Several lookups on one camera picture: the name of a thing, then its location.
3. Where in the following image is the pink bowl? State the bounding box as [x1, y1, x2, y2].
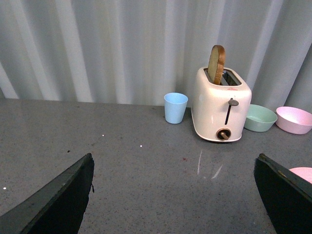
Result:
[276, 106, 312, 135]

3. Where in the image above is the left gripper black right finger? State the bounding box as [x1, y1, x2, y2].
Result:
[254, 153, 312, 234]

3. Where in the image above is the green bowl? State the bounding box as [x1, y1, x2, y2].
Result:
[244, 104, 277, 132]

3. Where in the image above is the cream toaster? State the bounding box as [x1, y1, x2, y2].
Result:
[191, 67, 252, 142]

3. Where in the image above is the light blue cup behind toaster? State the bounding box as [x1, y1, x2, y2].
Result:
[164, 93, 188, 124]

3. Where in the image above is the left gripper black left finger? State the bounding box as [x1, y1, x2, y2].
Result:
[0, 153, 94, 234]

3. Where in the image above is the bread slice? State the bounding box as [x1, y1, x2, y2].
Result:
[207, 45, 226, 85]

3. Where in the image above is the pink plate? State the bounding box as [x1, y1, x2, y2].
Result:
[290, 167, 312, 183]

